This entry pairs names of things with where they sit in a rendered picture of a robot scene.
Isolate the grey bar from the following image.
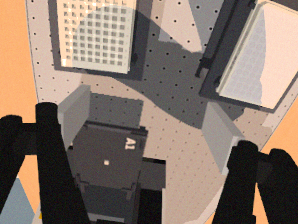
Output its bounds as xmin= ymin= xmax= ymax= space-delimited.
xmin=87 ymin=213 xmax=124 ymax=223

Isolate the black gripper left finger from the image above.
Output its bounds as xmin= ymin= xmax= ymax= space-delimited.
xmin=0 ymin=84 xmax=91 ymax=224

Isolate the cream rectangular plate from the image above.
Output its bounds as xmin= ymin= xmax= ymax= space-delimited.
xmin=216 ymin=0 xmax=298 ymax=109

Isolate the white multiwell plate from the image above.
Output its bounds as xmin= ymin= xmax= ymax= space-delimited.
xmin=57 ymin=0 xmax=137 ymax=74

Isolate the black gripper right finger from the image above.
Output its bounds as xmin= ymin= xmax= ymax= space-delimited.
xmin=201 ymin=102 xmax=298 ymax=224

